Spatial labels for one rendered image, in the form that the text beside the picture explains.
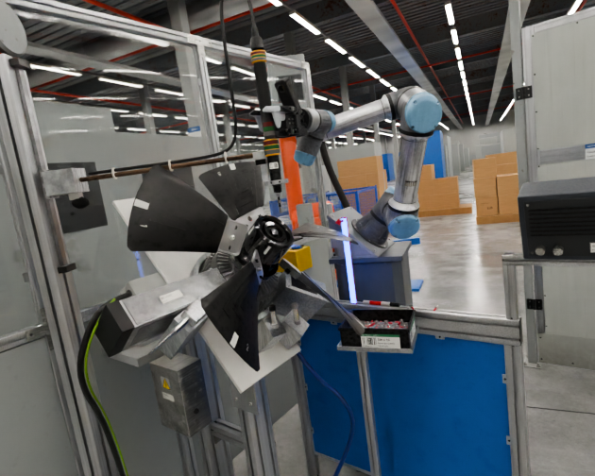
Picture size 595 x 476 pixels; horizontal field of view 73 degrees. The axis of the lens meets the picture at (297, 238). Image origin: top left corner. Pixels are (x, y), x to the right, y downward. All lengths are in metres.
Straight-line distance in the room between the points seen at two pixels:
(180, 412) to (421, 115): 1.20
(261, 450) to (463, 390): 0.68
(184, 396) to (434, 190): 9.29
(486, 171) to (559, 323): 5.81
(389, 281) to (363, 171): 7.45
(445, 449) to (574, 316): 1.46
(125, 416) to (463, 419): 1.23
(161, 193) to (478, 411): 1.19
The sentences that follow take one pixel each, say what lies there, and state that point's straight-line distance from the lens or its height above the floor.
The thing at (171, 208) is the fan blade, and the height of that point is 1.32.
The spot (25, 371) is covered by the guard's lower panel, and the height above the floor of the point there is 0.87.
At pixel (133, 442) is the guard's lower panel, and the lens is 1.85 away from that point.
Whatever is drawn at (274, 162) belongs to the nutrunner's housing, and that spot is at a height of 1.41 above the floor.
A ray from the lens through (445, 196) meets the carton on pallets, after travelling 10.20.
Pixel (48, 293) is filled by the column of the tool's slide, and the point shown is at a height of 1.12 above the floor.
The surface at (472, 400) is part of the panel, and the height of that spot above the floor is 0.56.
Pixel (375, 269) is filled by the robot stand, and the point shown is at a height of 0.95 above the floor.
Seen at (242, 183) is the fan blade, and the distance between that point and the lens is 1.26.
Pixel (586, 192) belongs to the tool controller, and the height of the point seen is 1.23.
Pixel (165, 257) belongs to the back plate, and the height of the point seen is 1.18.
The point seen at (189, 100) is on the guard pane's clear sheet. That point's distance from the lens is 1.96.
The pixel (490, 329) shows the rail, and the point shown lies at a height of 0.82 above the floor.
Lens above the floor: 1.36
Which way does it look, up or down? 9 degrees down
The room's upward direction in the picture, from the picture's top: 8 degrees counter-clockwise
